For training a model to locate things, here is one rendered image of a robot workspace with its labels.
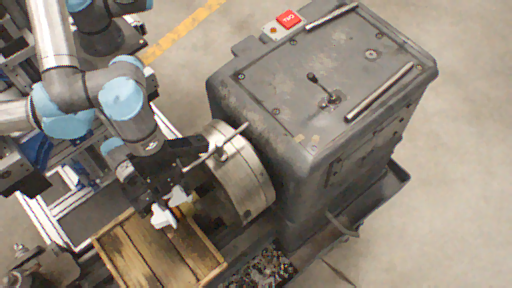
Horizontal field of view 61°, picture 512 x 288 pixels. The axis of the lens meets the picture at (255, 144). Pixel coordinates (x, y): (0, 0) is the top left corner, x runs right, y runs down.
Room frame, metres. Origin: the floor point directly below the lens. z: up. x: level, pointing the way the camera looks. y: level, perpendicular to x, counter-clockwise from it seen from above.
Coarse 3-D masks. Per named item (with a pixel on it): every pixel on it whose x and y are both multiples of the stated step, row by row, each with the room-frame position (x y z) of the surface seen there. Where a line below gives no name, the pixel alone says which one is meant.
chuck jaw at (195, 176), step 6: (192, 156) 0.59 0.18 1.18; (186, 162) 0.57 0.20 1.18; (192, 162) 0.58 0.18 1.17; (198, 168) 0.57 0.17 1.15; (186, 174) 0.55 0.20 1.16; (192, 174) 0.55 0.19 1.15; (198, 174) 0.55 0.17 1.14; (204, 174) 0.56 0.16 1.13; (192, 180) 0.54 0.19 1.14; (198, 180) 0.54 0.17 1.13; (204, 180) 0.54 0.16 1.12; (192, 186) 0.52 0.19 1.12
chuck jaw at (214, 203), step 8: (216, 192) 0.51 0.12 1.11; (200, 200) 0.49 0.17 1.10; (208, 200) 0.48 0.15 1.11; (216, 200) 0.48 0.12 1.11; (224, 200) 0.48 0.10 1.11; (200, 208) 0.46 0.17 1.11; (208, 208) 0.46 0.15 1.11; (216, 208) 0.45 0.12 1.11; (224, 208) 0.45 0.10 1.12; (232, 208) 0.45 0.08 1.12; (216, 216) 0.44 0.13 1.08; (224, 216) 0.43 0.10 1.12; (232, 216) 0.43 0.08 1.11; (240, 216) 0.43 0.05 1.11; (248, 216) 0.44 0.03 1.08
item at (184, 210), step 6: (192, 198) 0.49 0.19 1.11; (198, 198) 0.49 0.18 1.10; (180, 204) 0.47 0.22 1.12; (186, 204) 0.47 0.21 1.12; (192, 204) 0.47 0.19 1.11; (174, 210) 0.45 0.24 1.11; (180, 210) 0.46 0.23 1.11; (186, 210) 0.46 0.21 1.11; (192, 210) 0.46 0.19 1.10; (174, 216) 0.44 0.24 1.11; (180, 216) 0.44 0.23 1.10; (186, 216) 0.44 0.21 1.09; (192, 216) 0.45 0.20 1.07; (180, 222) 0.43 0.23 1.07
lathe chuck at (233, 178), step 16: (208, 128) 0.66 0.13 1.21; (208, 160) 0.55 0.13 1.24; (240, 160) 0.55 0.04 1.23; (208, 176) 0.54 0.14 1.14; (224, 176) 0.50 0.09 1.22; (240, 176) 0.51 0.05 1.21; (224, 192) 0.48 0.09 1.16; (240, 192) 0.47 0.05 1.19; (256, 192) 0.48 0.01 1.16; (240, 208) 0.44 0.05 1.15; (256, 208) 0.45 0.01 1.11; (240, 224) 0.43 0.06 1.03
